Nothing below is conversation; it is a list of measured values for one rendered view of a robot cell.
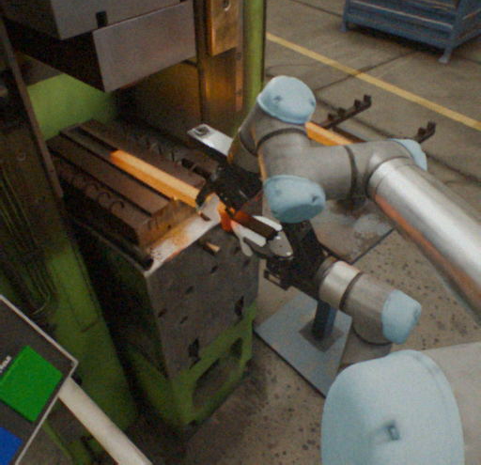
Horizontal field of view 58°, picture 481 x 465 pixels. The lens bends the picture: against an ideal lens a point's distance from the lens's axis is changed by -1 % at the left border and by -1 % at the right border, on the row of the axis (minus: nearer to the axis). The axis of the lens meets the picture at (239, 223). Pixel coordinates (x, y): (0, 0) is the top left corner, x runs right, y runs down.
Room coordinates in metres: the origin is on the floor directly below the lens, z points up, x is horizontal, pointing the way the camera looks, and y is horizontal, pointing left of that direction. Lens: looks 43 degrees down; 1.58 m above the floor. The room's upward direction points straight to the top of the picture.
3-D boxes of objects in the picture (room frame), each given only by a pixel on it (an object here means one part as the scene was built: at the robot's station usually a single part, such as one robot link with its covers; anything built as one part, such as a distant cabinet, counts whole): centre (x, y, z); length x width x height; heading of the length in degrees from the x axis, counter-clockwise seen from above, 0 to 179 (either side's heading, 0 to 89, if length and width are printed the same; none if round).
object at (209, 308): (0.90, 0.28, 0.69); 0.56 x 0.38 x 0.45; 49
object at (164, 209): (0.85, 0.30, 0.96); 0.42 x 0.20 x 0.09; 49
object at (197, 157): (0.89, 0.07, 0.95); 0.12 x 0.08 x 0.06; 49
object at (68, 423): (0.51, 0.47, 0.36); 0.09 x 0.07 x 0.12; 139
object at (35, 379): (0.29, 0.30, 1.01); 0.07 x 0.05 x 0.07; 164
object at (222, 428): (0.68, 0.11, 0.01); 0.58 x 0.39 x 0.01; 139
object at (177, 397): (0.90, 0.28, 0.23); 0.55 x 0.37 x 0.47; 49
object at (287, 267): (0.53, -0.11, 0.99); 0.12 x 0.08 x 0.09; 50
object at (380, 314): (0.42, -0.23, 1.00); 0.11 x 0.08 x 0.09; 50
